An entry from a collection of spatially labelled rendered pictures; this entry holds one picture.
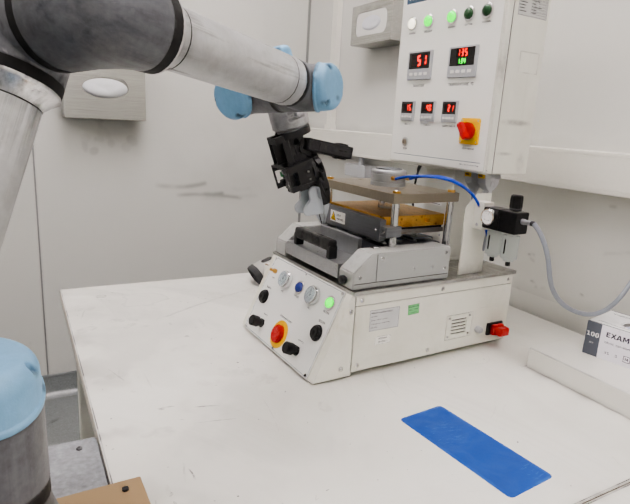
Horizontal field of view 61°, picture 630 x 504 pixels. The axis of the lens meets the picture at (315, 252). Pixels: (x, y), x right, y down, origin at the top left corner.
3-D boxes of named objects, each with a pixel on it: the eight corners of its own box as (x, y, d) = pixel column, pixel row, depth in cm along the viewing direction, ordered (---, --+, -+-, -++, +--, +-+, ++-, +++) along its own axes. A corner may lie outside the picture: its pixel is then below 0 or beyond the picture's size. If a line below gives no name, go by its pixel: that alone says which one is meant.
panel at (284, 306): (244, 326, 129) (277, 255, 129) (307, 380, 104) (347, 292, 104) (237, 324, 128) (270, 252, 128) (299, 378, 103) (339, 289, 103)
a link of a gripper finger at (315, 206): (304, 231, 113) (293, 191, 110) (327, 221, 116) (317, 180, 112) (312, 234, 111) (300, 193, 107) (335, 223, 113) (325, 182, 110)
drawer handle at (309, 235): (301, 243, 122) (302, 225, 121) (336, 258, 110) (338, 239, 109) (293, 243, 121) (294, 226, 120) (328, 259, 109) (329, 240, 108)
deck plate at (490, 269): (416, 241, 154) (417, 238, 154) (516, 273, 125) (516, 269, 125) (272, 253, 131) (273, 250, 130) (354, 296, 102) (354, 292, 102)
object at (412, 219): (385, 215, 137) (389, 177, 134) (447, 232, 118) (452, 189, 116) (328, 218, 128) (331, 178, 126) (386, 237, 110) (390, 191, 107)
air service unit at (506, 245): (478, 253, 121) (486, 188, 117) (532, 270, 108) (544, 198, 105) (461, 255, 118) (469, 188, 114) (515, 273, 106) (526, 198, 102)
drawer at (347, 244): (385, 247, 140) (388, 217, 138) (445, 269, 122) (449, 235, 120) (285, 256, 125) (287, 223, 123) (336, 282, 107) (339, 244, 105)
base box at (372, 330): (410, 299, 158) (416, 242, 153) (515, 347, 126) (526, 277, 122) (241, 325, 130) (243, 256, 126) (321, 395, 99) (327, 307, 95)
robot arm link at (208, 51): (79, -89, 47) (349, 55, 88) (11, -64, 53) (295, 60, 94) (76, 47, 48) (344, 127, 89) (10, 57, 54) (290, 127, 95)
